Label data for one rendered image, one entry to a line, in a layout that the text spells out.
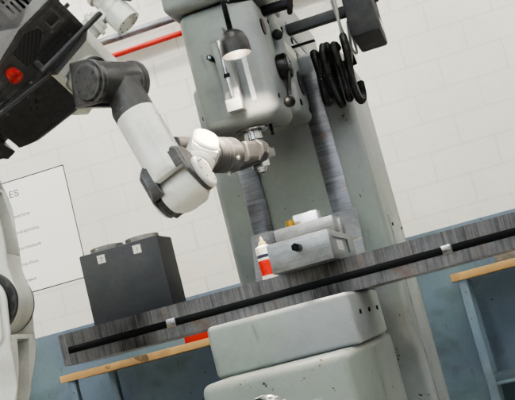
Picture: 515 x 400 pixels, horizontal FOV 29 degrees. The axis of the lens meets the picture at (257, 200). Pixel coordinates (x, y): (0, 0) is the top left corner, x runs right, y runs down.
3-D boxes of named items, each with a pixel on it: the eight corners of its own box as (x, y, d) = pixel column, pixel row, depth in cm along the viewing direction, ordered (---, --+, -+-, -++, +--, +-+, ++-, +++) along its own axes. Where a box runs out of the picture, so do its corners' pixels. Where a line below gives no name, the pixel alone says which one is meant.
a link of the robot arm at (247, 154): (265, 129, 248) (234, 128, 238) (274, 167, 246) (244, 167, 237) (228, 145, 255) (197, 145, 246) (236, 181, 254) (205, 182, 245)
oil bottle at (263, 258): (277, 277, 243) (265, 233, 245) (261, 281, 244) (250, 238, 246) (280, 277, 247) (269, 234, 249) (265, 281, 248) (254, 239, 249)
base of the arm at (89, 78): (98, 117, 208) (104, 63, 205) (56, 105, 215) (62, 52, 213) (147, 116, 220) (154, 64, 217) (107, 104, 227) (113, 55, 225)
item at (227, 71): (243, 107, 242) (222, 26, 245) (228, 112, 243) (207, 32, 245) (247, 110, 246) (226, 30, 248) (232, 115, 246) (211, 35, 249)
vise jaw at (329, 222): (336, 230, 238) (332, 214, 239) (277, 247, 242) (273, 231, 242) (340, 231, 244) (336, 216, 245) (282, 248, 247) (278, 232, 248)
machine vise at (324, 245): (335, 258, 226) (322, 211, 227) (272, 275, 229) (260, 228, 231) (358, 259, 260) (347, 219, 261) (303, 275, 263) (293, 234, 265)
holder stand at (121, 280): (173, 305, 251) (155, 229, 254) (94, 327, 256) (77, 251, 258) (187, 305, 263) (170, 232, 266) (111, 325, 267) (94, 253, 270)
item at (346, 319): (363, 343, 218) (348, 290, 220) (216, 380, 226) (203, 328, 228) (389, 331, 267) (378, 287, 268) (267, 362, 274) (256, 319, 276)
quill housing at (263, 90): (282, 112, 243) (250, -10, 248) (204, 136, 248) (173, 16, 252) (297, 123, 262) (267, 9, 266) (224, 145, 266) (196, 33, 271)
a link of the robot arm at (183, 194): (221, 170, 226) (220, 204, 208) (187, 196, 228) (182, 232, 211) (192, 136, 223) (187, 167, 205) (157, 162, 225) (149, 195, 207)
